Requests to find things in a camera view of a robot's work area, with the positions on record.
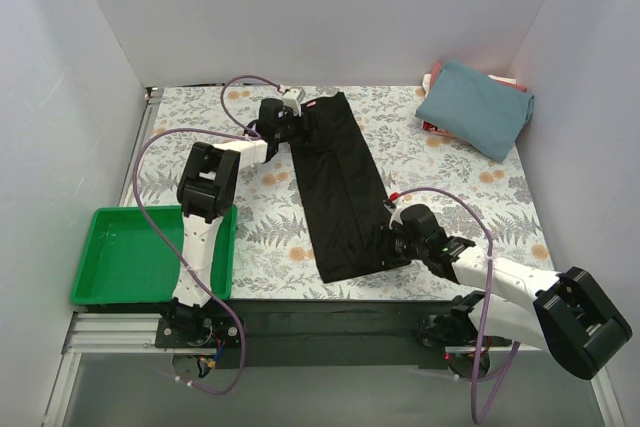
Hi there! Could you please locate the folded teal t shirt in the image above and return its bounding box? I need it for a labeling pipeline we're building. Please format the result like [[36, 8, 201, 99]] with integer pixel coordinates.
[[415, 60, 534, 162]]

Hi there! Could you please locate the green plastic tray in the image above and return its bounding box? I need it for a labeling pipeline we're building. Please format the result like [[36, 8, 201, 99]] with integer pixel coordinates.
[[71, 205, 238, 306]]

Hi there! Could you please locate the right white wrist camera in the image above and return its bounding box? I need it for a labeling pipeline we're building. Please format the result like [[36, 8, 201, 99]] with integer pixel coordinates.
[[383, 193, 404, 227]]

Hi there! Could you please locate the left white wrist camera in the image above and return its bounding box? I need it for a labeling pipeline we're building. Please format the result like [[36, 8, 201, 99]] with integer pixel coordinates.
[[281, 86, 306, 116]]

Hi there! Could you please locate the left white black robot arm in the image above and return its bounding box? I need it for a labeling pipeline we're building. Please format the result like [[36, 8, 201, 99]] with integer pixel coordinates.
[[168, 89, 304, 347]]

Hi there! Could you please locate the floral patterned table mat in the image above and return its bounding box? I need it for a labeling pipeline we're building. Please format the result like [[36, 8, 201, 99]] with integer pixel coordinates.
[[138, 85, 553, 300]]

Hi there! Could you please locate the folded red t shirt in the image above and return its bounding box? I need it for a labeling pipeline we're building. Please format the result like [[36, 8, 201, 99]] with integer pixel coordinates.
[[421, 61, 529, 137]]

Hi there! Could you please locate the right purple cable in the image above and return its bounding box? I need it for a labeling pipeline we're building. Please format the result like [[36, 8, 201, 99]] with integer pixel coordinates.
[[389, 186, 522, 424]]

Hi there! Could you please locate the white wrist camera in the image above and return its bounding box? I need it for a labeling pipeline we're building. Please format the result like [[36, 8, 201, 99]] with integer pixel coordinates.
[[281, 86, 306, 116], [383, 193, 404, 227]]

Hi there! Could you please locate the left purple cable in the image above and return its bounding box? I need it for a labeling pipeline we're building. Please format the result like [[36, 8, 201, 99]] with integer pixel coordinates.
[[132, 75, 289, 395]]

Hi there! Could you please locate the purple cable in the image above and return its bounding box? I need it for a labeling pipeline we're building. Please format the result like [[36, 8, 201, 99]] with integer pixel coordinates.
[[389, 186, 522, 424], [132, 75, 289, 395]]

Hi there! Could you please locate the black t shirt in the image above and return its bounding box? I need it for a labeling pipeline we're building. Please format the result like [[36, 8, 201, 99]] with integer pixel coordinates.
[[289, 92, 408, 283]]

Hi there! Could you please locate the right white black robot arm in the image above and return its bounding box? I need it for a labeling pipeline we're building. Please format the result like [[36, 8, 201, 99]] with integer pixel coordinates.
[[382, 200, 633, 380]]

